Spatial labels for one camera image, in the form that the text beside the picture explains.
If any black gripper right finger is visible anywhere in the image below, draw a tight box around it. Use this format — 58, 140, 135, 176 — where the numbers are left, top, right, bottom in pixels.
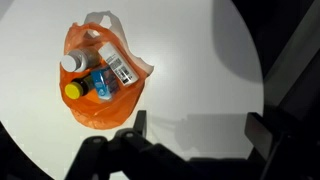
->
244, 112, 283, 162

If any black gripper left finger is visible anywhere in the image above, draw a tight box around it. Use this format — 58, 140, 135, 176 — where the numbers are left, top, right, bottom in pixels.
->
132, 109, 148, 138

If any white cap medicine bottle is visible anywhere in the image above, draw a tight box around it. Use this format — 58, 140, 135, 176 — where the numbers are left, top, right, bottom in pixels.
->
60, 47, 102, 73

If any blue medicine box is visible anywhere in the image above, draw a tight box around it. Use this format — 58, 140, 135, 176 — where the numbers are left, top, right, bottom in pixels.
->
90, 66, 122, 102

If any white barcode label bottle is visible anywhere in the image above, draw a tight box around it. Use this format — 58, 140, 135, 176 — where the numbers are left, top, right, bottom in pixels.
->
98, 41, 140, 88

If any yellow cap dark bottle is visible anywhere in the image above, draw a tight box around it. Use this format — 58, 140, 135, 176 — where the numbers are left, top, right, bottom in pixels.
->
64, 75, 96, 101

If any orange plastic bag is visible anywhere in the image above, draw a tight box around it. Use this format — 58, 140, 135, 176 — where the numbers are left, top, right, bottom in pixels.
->
59, 21, 155, 131

